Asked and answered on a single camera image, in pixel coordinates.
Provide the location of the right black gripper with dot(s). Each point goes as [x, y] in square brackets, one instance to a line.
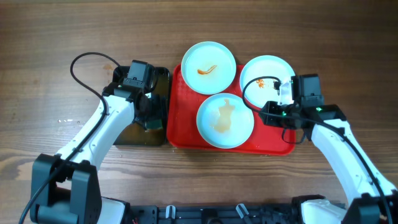
[270, 120]

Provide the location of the green yellow sponge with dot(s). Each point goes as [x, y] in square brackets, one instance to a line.
[154, 124]

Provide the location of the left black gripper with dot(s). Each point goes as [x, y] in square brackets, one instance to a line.
[158, 108]

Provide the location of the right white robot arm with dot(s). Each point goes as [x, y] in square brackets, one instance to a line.
[371, 197]

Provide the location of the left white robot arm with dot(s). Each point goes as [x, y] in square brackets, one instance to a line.
[65, 187]

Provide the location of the white plate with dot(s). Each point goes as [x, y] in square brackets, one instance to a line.
[224, 121]
[259, 92]
[208, 68]

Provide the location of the red plastic tray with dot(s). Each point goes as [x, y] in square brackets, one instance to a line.
[182, 131]

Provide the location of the black water basin tray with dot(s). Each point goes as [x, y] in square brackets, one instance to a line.
[135, 134]

